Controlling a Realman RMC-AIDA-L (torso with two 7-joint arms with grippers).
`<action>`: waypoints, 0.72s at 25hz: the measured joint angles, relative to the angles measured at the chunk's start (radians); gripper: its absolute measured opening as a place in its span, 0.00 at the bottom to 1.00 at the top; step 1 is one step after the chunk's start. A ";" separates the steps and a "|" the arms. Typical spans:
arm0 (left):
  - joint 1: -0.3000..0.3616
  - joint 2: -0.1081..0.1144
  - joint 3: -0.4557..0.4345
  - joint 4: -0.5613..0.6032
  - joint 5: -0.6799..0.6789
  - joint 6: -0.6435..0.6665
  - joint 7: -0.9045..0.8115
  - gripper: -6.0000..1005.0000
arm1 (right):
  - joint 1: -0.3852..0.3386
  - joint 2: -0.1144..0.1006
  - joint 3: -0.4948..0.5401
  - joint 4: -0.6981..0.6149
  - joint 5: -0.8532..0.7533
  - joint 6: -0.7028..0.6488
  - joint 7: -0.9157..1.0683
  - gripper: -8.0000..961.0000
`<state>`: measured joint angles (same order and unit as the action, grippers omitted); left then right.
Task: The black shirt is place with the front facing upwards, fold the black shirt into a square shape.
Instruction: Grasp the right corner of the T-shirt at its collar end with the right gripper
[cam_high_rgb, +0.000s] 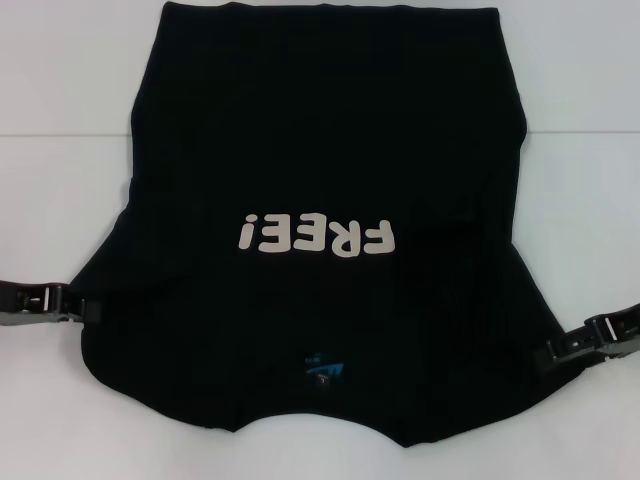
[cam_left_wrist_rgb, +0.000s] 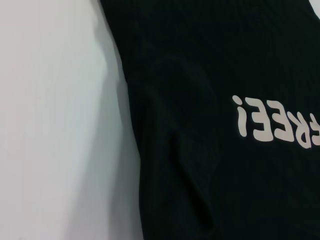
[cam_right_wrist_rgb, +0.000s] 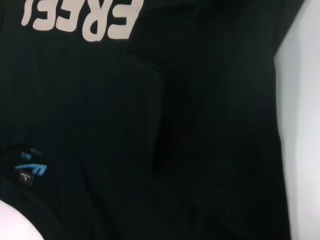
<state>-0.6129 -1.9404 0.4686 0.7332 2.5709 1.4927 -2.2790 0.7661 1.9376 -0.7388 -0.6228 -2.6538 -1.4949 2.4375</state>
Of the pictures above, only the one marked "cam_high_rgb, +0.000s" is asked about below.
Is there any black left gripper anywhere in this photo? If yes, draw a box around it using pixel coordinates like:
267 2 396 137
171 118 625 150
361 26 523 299
0 282 101 326

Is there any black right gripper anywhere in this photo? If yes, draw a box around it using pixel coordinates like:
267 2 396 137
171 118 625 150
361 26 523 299
532 312 640 370

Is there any black shirt with FREE print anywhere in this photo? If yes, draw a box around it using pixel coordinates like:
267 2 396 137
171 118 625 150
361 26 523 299
69 0 561 447

